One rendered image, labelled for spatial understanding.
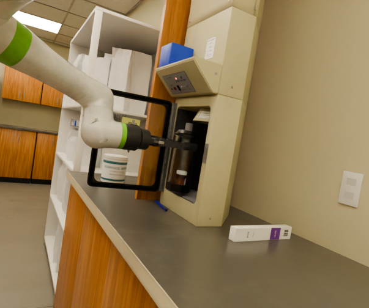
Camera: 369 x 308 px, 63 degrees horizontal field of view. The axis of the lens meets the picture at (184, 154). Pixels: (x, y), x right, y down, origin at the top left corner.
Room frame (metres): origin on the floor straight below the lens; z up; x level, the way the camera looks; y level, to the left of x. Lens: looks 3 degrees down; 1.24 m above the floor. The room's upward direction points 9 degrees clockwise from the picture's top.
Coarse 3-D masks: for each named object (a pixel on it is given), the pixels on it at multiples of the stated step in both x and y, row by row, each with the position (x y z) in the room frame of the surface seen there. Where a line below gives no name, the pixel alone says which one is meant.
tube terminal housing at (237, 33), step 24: (216, 24) 1.11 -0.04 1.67; (240, 24) 1.06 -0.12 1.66; (192, 48) 1.25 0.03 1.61; (216, 48) 1.09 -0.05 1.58; (240, 48) 1.07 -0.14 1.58; (240, 72) 1.08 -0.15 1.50; (192, 96) 1.19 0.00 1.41; (216, 96) 1.05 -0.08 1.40; (240, 96) 1.09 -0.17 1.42; (216, 120) 1.04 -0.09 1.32; (240, 120) 1.15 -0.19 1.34; (216, 144) 1.05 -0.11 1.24; (216, 168) 1.06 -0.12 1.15; (168, 192) 1.25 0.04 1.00; (216, 192) 1.07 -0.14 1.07; (192, 216) 1.07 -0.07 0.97; (216, 216) 1.08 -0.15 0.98
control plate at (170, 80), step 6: (180, 72) 1.10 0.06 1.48; (168, 78) 1.21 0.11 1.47; (174, 78) 1.17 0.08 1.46; (180, 78) 1.13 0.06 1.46; (186, 78) 1.10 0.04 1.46; (168, 84) 1.24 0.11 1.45; (174, 84) 1.20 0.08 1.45; (180, 84) 1.16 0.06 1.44; (186, 84) 1.13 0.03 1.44; (174, 90) 1.24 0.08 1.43; (180, 90) 1.20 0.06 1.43; (186, 90) 1.16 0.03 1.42; (192, 90) 1.12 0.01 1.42
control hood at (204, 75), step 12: (180, 60) 1.07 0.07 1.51; (192, 60) 1.00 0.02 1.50; (204, 60) 1.00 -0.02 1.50; (156, 72) 1.26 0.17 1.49; (168, 72) 1.18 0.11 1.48; (192, 72) 1.04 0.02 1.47; (204, 72) 1.01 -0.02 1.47; (216, 72) 1.03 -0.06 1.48; (192, 84) 1.09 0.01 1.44; (204, 84) 1.03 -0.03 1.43; (216, 84) 1.03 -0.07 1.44; (180, 96) 1.25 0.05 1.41
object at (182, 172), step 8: (176, 136) 1.16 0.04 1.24; (184, 136) 1.13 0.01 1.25; (200, 136) 1.17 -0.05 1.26; (176, 152) 1.15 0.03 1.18; (184, 152) 1.14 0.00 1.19; (192, 152) 1.15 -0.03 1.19; (176, 160) 1.15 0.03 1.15; (184, 160) 1.14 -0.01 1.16; (192, 160) 1.16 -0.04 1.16; (176, 168) 1.14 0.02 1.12; (184, 168) 1.14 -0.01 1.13; (192, 168) 1.17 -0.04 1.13; (168, 176) 1.18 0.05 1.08; (176, 176) 1.14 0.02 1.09; (184, 176) 1.14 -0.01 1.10; (184, 184) 1.14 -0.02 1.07
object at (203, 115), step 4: (200, 108) 1.20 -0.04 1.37; (204, 108) 1.17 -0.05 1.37; (208, 108) 1.15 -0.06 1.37; (200, 112) 1.17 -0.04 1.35; (204, 112) 1.15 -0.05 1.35; (208, 112) 1.14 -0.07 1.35; (196, 116) 1.18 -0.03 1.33; (200, 116) 1.16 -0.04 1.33; (204, 116) 1.14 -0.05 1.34; (208, 116) 1.14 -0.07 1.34; (196, 120) 1.16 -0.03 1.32; (200, 120) 1.14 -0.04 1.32; (204, 120) 1.13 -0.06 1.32; (208, 120) 1.13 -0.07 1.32; (208, 124) 1.29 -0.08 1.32
